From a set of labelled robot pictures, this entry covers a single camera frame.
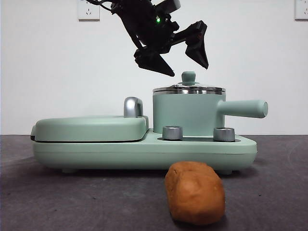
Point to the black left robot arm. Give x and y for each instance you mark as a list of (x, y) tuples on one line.
[(142, 21)]

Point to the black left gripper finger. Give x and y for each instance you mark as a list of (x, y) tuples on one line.
[(198, 48), (154, 62)]

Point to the glass pot lid green knob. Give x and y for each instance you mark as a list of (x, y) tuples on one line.
[(189, 77)]

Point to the white wall socket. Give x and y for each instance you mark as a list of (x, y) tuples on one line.
[(85, 13), (302, 9)]

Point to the silver control knob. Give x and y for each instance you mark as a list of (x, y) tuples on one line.
[(224, 134), (172, 133)]

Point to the green breakfast machine base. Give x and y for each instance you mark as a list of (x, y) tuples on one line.
[(144, 156)]

